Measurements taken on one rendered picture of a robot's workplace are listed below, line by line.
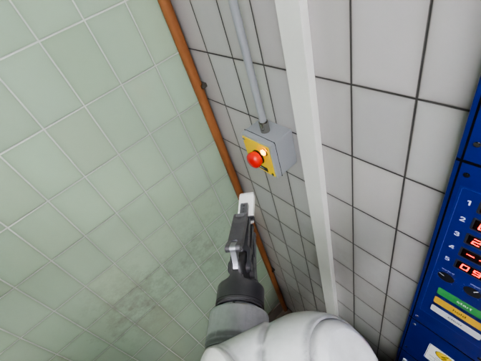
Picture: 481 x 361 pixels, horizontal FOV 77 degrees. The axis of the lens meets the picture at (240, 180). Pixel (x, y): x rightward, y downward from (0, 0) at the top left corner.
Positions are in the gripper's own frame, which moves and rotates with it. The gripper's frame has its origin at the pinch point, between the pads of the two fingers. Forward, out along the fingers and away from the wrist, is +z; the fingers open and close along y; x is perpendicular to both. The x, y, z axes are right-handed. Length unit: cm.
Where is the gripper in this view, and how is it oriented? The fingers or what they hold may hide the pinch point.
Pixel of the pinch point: (246, 208)
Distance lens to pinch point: 60.3
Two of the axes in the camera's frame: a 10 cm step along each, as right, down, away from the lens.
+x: 9.6, -1.4, -2.3
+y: 2.6, 6.9, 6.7
